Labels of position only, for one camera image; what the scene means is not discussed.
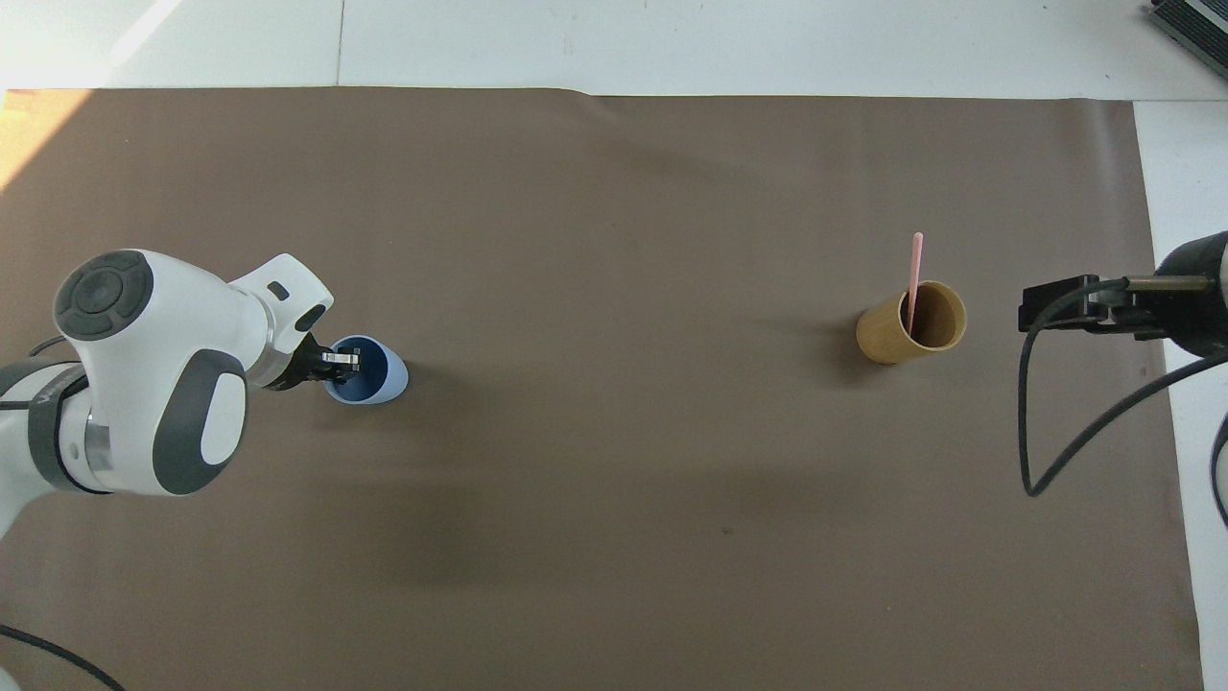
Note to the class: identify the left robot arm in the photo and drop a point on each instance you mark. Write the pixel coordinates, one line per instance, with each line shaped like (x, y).
(144, 384)

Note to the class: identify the bamboo cup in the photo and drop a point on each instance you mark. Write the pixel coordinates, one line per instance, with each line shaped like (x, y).
(881, 338)

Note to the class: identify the pink chopstick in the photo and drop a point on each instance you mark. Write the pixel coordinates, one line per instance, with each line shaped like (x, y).
(915, 274)

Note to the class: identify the blue cup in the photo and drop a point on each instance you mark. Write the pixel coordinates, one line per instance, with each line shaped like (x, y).
(382, 382)

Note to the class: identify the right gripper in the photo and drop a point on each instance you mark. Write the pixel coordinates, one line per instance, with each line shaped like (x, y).
(1194, 307)

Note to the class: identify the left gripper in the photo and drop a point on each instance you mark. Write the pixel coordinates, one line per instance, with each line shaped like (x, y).
(307, 365)

